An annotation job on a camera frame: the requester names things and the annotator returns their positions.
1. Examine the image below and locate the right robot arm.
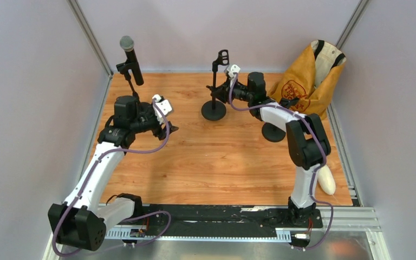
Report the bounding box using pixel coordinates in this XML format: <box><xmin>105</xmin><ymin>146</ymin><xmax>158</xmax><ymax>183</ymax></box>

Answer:
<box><xmin>201</xmin><ymin>72</ymin><xmax>335</xmax><ymax>226</ymax></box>

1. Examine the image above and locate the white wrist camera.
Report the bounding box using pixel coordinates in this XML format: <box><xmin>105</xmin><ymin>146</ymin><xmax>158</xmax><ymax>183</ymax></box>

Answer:
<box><xmin>152</xmin><ymin>94</ymin><xmax>174</xmax><ymax>118</ymax></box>
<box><xmin>224</xmin><ymin>64</ymin><xmax>241</xmax><ymax>80</ymax></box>

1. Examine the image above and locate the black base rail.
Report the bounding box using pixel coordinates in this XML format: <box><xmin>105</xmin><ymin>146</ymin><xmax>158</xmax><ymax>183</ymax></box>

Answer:
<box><xmin>106</xmin><ymin>204</ymin><xmax>323</xmax><ymax>243</ymax></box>

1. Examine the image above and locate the black microphone stand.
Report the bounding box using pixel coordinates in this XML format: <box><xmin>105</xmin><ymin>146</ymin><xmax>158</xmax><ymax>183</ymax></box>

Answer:
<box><xmin>201</xmin><ymin>49</ymin><xmax>230</xmax><ymax>121</ymax></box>
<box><xmin>261</xmin><ymin>122</ymin><xmax>286</xmax><ymax>142</ymax></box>
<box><xmin>116</xmin><ymin>62</ymin><xmax>139</xmax><ymax>100</ymax></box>

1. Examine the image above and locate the brown paper bag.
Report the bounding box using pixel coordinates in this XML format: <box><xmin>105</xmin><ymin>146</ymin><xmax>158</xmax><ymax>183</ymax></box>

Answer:
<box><xmin>267</xmin><ymin>40</ymin><xmax>347</xmax><ymax>120</ymax></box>

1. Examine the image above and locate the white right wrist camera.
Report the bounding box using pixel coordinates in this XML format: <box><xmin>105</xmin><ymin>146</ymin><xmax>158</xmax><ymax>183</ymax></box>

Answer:
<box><xmin>224</xmin><ymin>64</ymin><xmax>241</xmax><ymax>80</ymax></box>

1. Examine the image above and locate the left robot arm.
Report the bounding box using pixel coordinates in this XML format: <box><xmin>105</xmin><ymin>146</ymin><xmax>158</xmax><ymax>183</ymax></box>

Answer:
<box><xmin>48</xmin><ymin>94</ymin><xmax>178</xmax><ymax>257</ymax></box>

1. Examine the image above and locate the black grey-headed microphone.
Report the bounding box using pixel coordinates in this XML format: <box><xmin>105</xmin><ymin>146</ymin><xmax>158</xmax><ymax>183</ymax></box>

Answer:
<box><xmin>120</xmin><ymin>36</ymin><xmax>144</xmax><ymax>86</ymax></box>

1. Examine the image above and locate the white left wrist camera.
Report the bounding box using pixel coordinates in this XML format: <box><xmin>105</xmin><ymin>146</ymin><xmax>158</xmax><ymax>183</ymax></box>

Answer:
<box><xmin>152</xmin><ymin>94</ymin><xmax>174</xmax><ymax>118</ymax></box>

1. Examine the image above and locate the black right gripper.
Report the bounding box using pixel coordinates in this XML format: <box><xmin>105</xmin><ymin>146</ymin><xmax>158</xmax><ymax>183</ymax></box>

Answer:
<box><xmin>211</xmin><ymin>76</ymin><xmax>254</xmax><ymax>104</ymax></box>

